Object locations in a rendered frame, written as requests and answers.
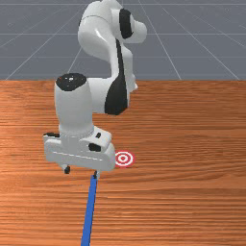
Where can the long blue stick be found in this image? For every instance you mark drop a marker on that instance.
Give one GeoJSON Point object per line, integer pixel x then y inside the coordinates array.
{"type": "Point", "coordinates": [89, 211]}

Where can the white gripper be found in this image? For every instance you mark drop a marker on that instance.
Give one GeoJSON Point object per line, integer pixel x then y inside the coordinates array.
{"type": "Point", "coordinates": [80, 155]}

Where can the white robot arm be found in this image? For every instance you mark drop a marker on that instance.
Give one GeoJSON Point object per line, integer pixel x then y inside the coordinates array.
{"type": "Point", "coordinates": [73, 109]}

